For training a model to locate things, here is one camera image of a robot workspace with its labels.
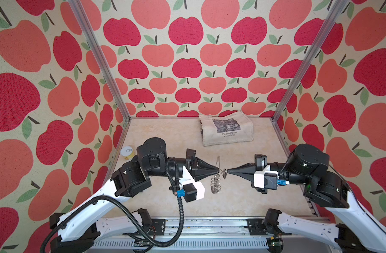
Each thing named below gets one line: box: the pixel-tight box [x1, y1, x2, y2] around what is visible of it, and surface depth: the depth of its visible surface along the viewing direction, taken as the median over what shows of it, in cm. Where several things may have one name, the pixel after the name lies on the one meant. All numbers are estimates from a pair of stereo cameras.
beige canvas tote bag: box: [198, 110, 254, 147], surface depth 107 cm
